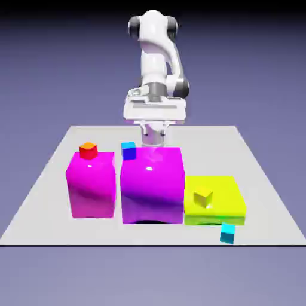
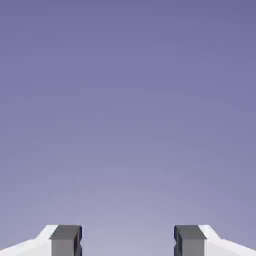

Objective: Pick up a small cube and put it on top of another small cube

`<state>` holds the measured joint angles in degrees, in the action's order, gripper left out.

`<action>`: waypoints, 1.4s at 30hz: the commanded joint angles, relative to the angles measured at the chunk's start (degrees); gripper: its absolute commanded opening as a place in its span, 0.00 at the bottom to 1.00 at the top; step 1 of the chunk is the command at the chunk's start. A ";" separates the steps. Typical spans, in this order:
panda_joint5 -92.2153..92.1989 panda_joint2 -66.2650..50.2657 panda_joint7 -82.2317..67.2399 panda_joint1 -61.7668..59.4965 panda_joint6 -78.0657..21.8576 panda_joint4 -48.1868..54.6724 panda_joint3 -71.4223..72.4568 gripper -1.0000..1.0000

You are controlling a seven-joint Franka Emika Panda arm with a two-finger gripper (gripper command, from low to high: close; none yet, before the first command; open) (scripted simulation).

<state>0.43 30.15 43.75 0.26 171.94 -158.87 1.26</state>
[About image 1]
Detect small cyan cube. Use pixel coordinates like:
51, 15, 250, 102
219, 222, 237, 245

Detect large yellow box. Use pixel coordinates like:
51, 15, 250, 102
183, 175, 247, 226

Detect large magenta box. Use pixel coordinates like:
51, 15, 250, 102
65, 151, 117, 219

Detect small blue cube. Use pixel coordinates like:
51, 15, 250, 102
121, 141, 137, 161

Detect large purple box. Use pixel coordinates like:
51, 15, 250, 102
120, 146, 186, 225

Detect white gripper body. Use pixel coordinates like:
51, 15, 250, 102
123, 94, 187, 126

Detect small yellow cube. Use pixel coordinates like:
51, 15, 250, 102
193, 186, 214, 209

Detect small red cube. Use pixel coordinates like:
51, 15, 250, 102
79, 142, 99, 160

